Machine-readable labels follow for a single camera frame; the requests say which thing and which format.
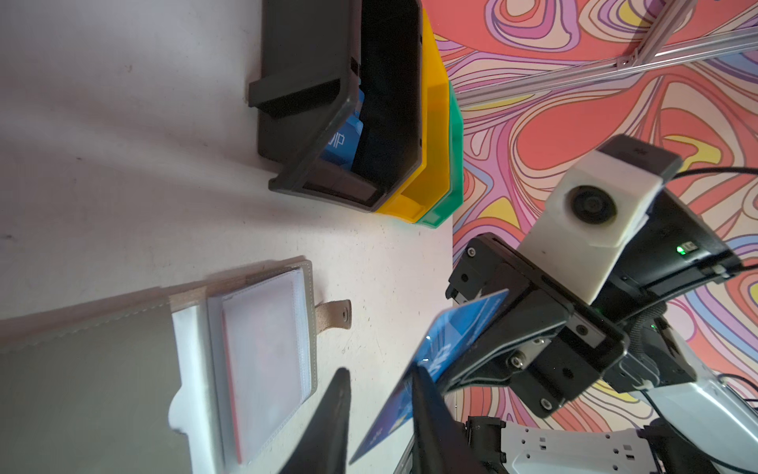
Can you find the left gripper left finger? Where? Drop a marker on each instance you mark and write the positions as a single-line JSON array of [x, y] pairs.
[[323, 446]]

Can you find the blue cards in black bin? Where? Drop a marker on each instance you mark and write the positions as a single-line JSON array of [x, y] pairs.
[[342, 147]]

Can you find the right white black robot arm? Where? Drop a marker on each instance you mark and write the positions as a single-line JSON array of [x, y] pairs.
[[705, 426]]

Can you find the yellow plastic bin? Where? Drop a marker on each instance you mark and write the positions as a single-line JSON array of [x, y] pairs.
[[430, 182]]

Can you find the blue VIP card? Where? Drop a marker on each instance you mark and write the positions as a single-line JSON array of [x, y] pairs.
[[452, 332]]

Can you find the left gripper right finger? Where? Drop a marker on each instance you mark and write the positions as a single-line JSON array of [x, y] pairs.
[[440, 445]]

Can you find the green plastic bin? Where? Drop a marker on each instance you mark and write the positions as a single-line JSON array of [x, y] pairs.
[[454, 197]]

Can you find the red VIP card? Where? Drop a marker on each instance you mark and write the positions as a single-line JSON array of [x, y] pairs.
[[267, 345]]

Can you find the black plastic bin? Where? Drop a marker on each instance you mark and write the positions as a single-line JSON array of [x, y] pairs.
[[316, 55]]

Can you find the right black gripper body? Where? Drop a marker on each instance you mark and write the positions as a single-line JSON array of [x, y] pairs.
[[548, 346]]

